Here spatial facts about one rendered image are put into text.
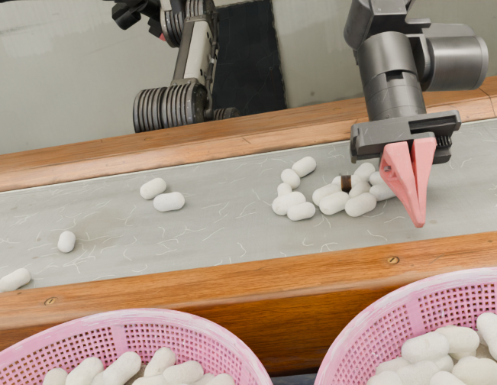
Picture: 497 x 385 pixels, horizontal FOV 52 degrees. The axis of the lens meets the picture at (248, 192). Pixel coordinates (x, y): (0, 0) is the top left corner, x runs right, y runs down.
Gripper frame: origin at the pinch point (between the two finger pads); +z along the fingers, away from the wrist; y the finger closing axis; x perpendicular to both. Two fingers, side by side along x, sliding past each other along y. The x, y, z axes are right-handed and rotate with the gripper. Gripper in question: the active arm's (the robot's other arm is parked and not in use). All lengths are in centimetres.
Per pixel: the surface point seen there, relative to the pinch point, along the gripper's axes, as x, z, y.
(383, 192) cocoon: 5.2, -4.8, -2.0
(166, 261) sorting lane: 2.3, 0.8, -25.4
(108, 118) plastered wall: 174, -129, -110
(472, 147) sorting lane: 13.2, -12.4, 11.0
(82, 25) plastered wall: 138, -161, -109
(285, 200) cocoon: 4.7, -5.2, -12.6
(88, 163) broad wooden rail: 19, -20, -43
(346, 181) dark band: 7.0, -7.4, -5.5
